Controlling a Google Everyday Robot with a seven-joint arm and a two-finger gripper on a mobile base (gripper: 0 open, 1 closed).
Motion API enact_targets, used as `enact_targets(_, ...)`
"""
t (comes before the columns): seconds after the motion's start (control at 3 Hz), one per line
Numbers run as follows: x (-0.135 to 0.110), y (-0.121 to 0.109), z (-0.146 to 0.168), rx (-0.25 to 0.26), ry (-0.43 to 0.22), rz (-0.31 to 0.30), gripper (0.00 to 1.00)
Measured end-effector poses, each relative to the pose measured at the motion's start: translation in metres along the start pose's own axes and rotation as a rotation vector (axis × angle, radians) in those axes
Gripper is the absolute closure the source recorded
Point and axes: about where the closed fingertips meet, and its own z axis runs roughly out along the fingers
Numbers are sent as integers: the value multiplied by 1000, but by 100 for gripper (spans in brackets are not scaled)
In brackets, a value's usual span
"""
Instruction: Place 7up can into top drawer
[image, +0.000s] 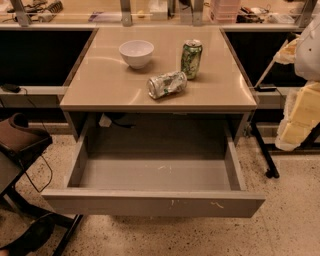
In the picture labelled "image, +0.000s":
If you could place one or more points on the open grey top drawer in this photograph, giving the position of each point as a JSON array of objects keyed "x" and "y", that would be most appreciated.
[{"x": 156, "y": 165}]

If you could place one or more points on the green upright soda can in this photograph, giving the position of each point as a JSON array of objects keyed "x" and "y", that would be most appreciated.
[{"x": 191, "y": 57}]

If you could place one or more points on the beige cabinet counter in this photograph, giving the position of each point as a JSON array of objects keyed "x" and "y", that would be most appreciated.
[{"x": 104, "y": 83}]

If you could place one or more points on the black stand leg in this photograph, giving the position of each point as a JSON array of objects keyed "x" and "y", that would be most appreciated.
[{"x": 272, "y": 171}]

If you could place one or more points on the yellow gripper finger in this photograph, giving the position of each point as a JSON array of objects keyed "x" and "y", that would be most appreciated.
[
  {"x": 286, "y": 54},
  {"x": 301, "y": 115}
]

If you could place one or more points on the brown office chair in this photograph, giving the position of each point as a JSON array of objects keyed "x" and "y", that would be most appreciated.
[{"x": 20, "y": 147}]

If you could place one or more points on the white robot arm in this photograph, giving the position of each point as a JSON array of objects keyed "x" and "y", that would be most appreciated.
[{"x": 307, "y": 62}]

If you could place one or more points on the black device on ledge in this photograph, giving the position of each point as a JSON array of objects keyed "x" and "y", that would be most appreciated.
[{"x": 10, "y": 88}]

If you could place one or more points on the pink stacked container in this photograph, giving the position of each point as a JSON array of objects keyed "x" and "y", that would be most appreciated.
[{"x": 224, "y": 11}]

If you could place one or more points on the white box on shelf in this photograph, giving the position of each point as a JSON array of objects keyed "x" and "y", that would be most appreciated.
[{"x": 158, "y": 10}]

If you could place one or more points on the white bowl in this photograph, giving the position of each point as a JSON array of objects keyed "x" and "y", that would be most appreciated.
[{"x": 136, "y": 53}]

